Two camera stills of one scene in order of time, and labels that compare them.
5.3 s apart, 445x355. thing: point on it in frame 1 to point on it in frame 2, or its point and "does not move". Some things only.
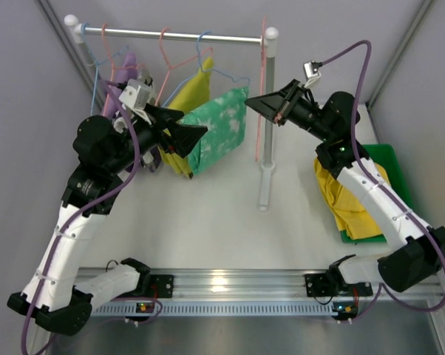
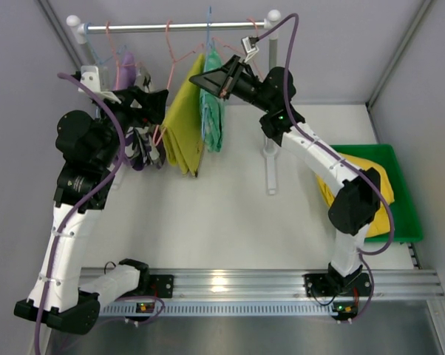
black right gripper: (287, 105) to (231, 77)
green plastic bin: (384, 155) does not move
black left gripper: (165, 129) to (134, 102)
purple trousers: (126, 72) does not move
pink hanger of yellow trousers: (262, 81) to (239, 49)
